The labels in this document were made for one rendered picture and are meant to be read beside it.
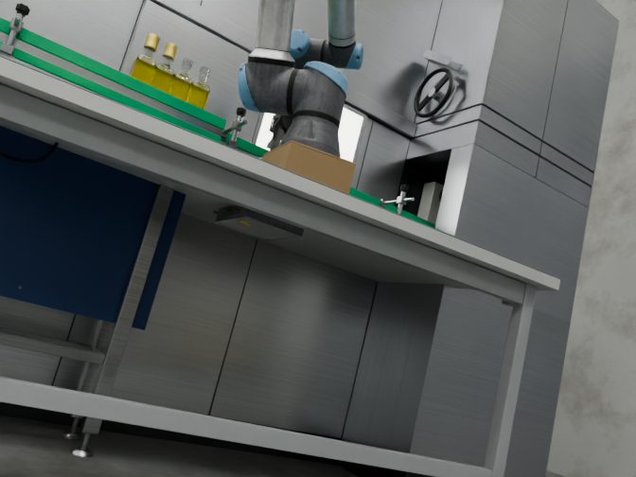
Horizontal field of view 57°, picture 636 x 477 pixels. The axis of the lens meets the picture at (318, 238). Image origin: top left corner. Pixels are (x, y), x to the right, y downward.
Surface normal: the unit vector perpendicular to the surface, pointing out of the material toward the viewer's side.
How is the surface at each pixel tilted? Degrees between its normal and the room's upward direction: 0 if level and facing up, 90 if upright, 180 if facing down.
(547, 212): 90
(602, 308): 90
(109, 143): 90
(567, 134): 90
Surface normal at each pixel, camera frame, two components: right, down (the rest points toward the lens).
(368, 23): 0.52, -0.04
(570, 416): -0.86, -0.30
